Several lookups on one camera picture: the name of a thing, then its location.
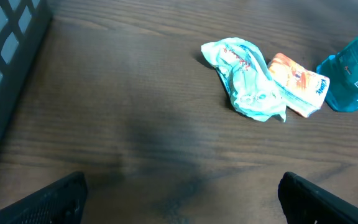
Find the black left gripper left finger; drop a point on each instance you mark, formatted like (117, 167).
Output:
(60, 202)

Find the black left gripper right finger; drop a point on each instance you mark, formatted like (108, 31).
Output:
(304, 202)

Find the small orange box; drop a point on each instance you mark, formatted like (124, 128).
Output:
(302, 90)

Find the teal mouthwash bottle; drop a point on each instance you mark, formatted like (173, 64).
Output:
(342, 70)

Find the mint green tissue pack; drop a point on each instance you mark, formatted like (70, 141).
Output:
(246, 78)

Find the dark grey plastic basket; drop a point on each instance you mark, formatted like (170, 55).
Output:
(23, 25)

